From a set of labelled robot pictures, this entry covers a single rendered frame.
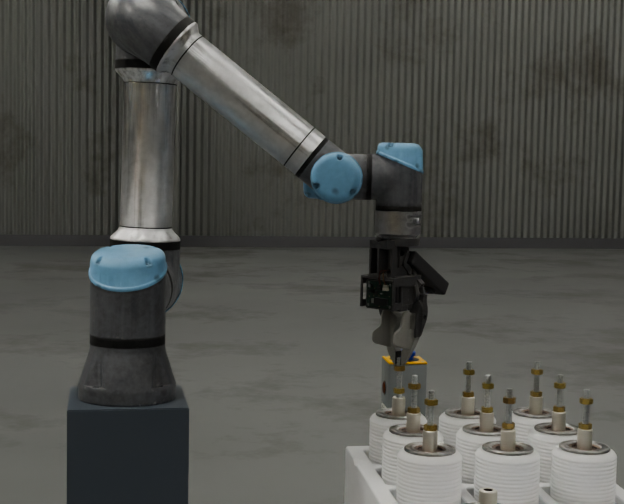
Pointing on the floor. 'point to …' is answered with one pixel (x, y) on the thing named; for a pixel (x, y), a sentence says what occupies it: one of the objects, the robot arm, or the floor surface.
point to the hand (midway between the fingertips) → (402, 356)
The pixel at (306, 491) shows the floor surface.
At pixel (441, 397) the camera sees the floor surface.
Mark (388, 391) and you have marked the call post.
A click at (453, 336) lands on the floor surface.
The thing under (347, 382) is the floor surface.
